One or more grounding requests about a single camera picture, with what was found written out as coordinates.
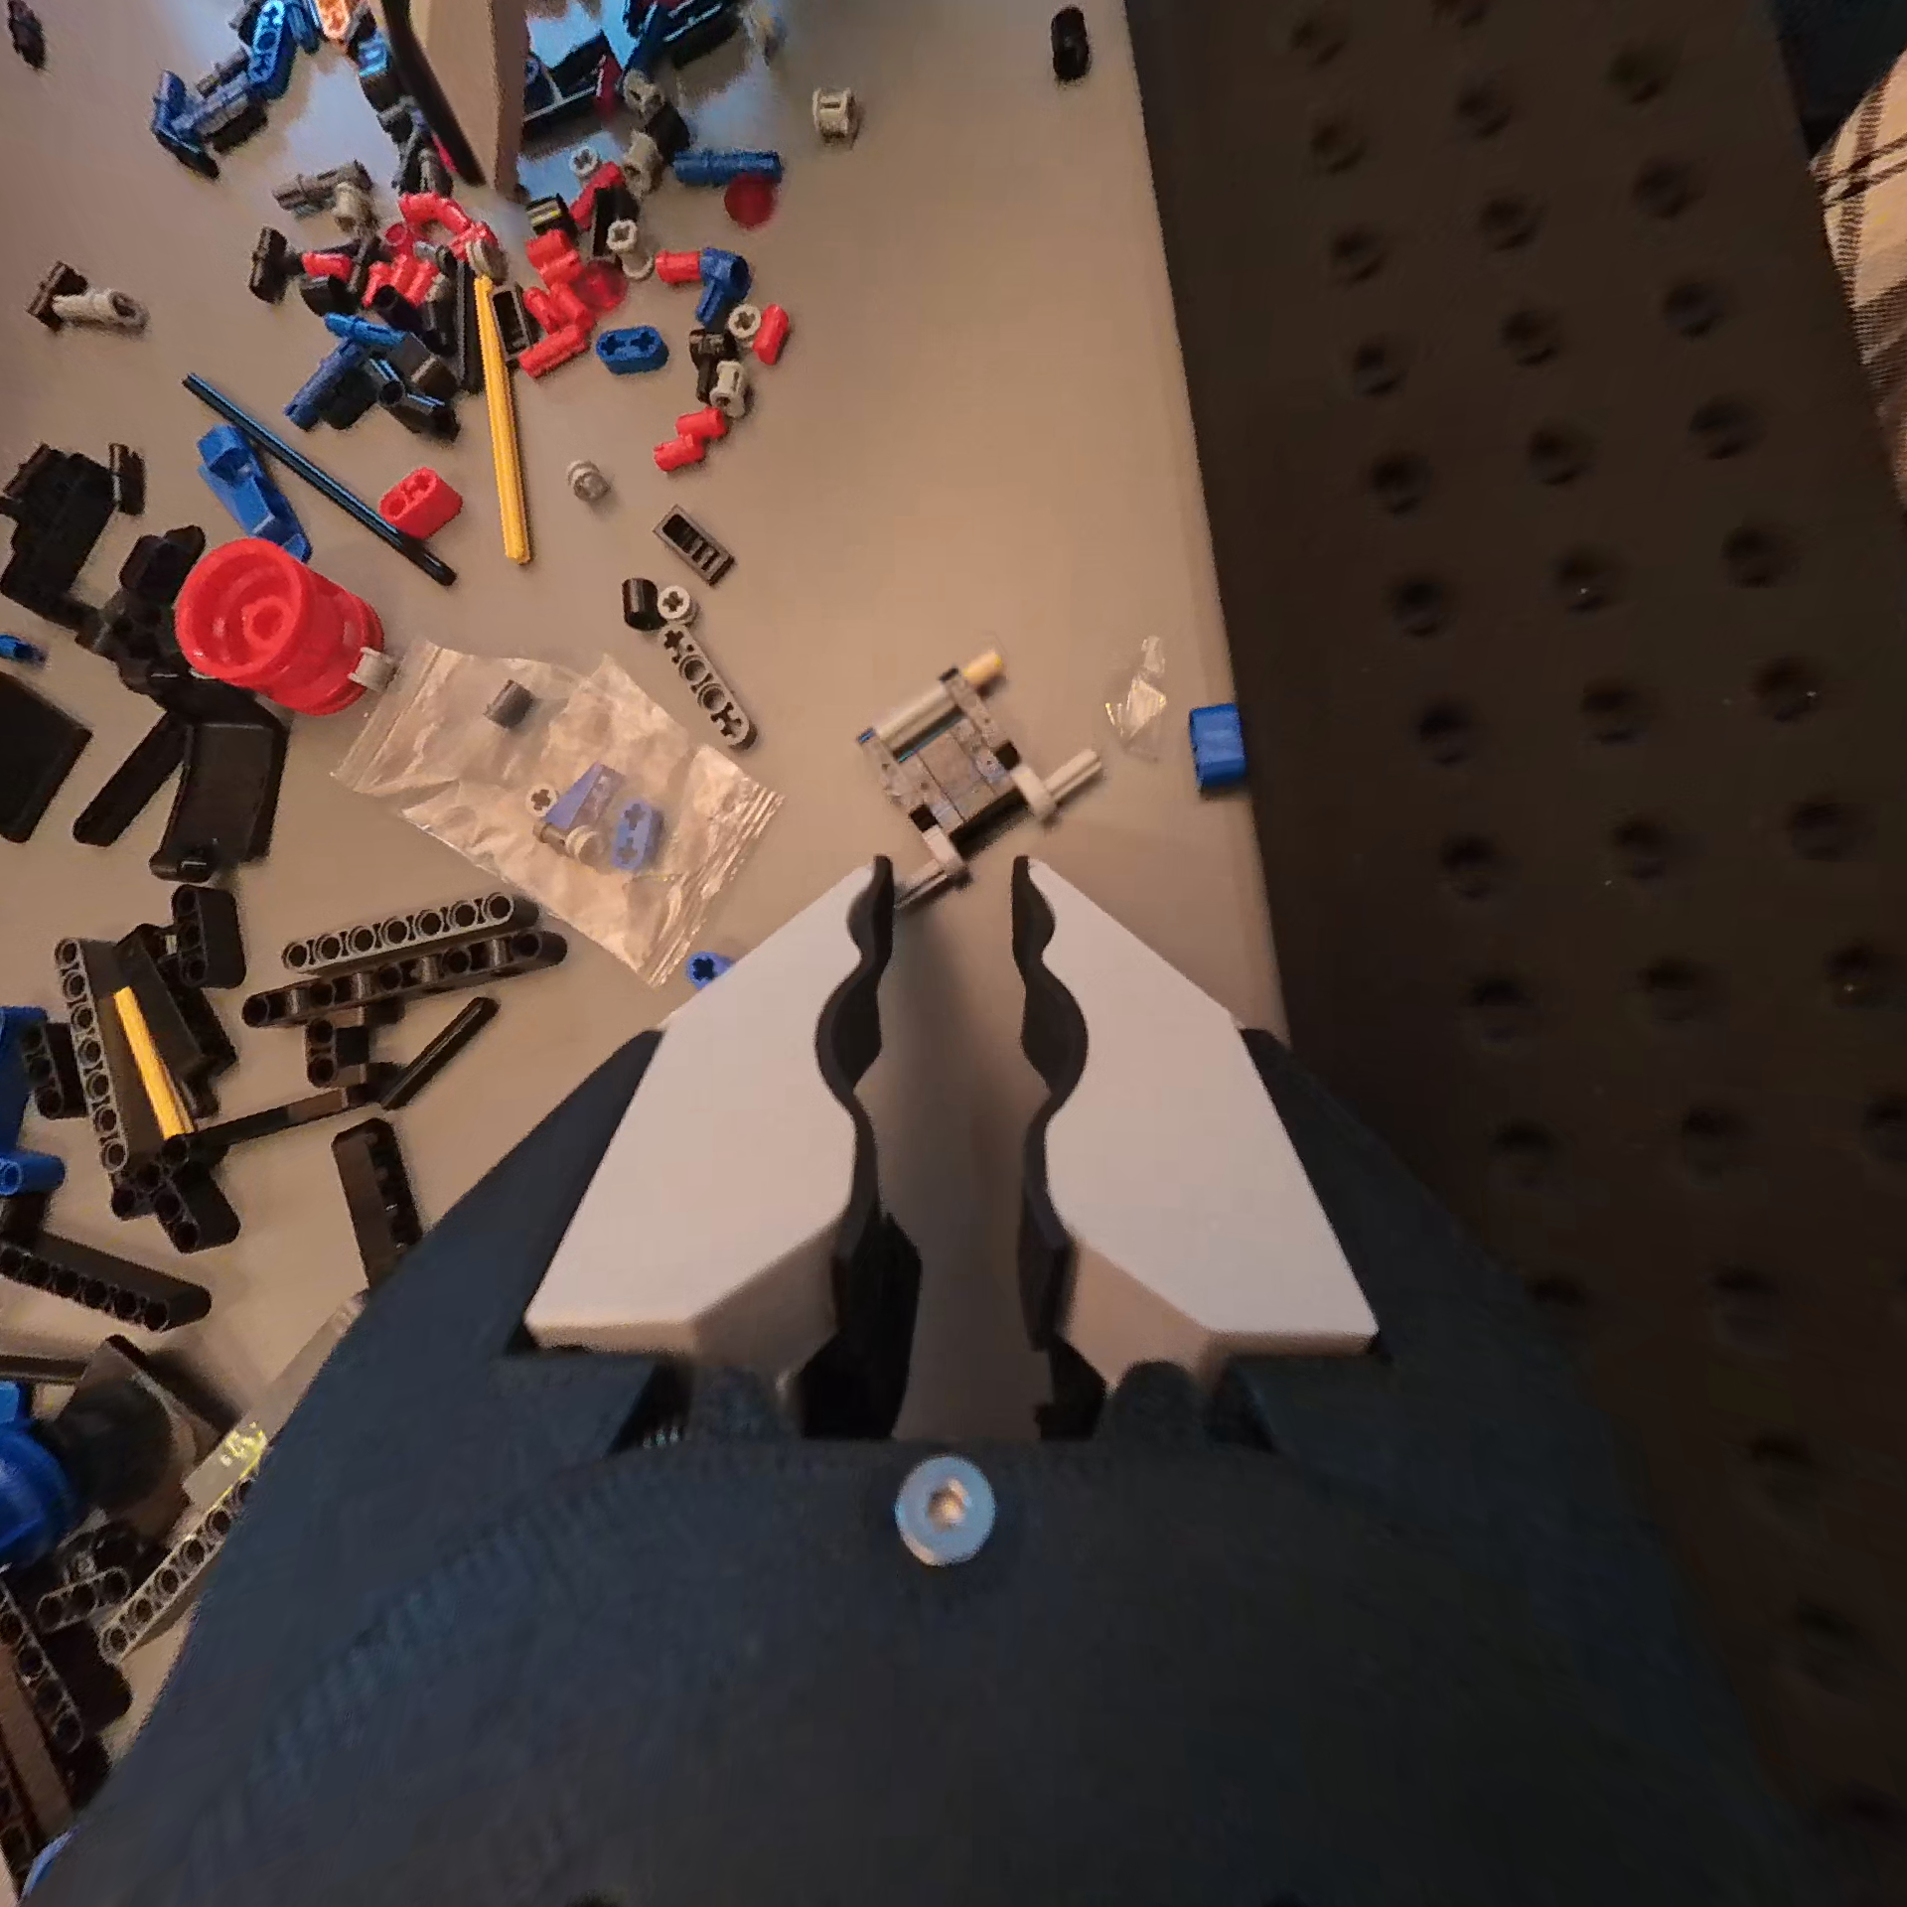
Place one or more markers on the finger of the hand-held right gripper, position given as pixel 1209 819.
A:
pixel 484 76

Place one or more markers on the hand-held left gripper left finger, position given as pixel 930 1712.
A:
pixel 699 1193

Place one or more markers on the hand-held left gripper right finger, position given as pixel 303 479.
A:
pixel 1207 1193

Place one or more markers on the black and grey brick assembly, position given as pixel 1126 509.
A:
pixel 960 774

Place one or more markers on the dark grey thin liftarm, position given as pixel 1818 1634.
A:
pixel 708 689

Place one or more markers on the grey desk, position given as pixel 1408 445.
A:
pixel 924 447

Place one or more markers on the pile of small connector pieces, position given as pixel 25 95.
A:
pixel 447 252

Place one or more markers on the blue short liftarm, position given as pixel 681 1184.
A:
pixel 708 970

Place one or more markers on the black short axle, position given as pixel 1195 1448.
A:
pixel 439 1051

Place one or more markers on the blue oval connector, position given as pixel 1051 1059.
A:
pixel 638 831
pixel 635 347

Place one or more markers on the black rectangular panel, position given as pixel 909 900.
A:
pixel 377 1200

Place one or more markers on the yellow axle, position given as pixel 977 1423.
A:
pixel 505 432

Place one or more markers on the dark grey long beam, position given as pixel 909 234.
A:
pixel 410 934

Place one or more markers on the black short beam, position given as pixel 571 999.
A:
pixel 209 931
pixel 336 1051

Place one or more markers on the blue and grey pin piece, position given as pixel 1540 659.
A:
pixel 574 813

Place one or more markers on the small grey bush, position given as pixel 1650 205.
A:
pixel 587 479

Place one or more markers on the red short connector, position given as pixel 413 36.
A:
pixel 420 499

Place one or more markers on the black thin long beam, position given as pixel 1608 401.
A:
pixel 275 1118

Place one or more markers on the black long axle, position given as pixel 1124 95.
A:
pixel 320 478

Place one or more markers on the blue small brick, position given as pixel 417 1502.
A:
pixel 1216 744

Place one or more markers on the black and grey pin connector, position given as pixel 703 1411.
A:
pixel 89 303

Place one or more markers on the tiny black pin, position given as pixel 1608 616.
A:
pixel 24 29

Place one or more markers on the clear zip bag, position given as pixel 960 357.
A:
pixel 447 791

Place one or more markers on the blue wedge panel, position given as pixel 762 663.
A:
pixel 250 490

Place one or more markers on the clear plastic scrap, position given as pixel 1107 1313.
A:
pixel 1139 700

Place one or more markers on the black thick beam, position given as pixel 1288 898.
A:
pixel 193 1205

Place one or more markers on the black grille tile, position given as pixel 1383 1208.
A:
pixel 695 545

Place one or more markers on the dark grey pin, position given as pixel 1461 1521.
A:
pixel 511 705

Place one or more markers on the yellow axle rod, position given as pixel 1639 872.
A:
pixel 152 1060

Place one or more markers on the red wheel rim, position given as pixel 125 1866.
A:
pixel 269 625

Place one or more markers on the black long liftarm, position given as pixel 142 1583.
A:
pixel 106 1280

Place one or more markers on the grey axle connector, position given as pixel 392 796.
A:
pixel 373 671

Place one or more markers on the black glossy curved panel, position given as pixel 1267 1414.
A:
pixel 224 798

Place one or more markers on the black connector block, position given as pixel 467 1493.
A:
pixel 142 595

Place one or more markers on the blue angled beam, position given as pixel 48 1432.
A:
pixel 22 1066

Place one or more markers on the black flat liftarm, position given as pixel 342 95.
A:
pixel 128 782

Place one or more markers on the blue wheel rim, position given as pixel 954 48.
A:
pixel 28 1473

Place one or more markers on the black square panel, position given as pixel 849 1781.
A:
pixel 37 758

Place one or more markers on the black long studless beam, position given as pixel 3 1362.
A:
pixel 59 1682

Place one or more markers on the black bracket piece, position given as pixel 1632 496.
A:
pixel 59 520

